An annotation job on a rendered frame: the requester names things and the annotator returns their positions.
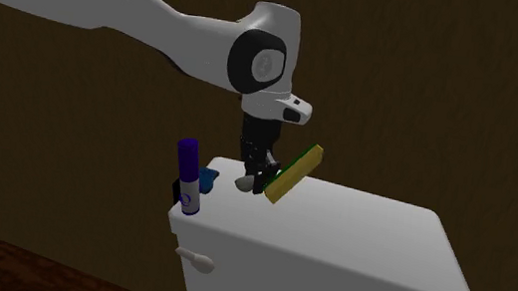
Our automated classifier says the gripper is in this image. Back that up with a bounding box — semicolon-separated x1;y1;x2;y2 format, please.
234;112;288;198

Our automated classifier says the yellow and green sponge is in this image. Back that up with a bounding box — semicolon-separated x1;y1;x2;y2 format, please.
261;138;325;210

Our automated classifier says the small grey rounded object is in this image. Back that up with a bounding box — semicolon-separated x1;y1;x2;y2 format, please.
233;172;257;194

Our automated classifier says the blue crumpled object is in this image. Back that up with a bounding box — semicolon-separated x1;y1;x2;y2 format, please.
195;166;221;197

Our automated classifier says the purple and white marker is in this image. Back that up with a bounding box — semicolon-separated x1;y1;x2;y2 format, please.
169;137;209;218

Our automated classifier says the white toilet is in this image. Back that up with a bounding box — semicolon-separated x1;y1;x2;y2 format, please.
158;151;491;291

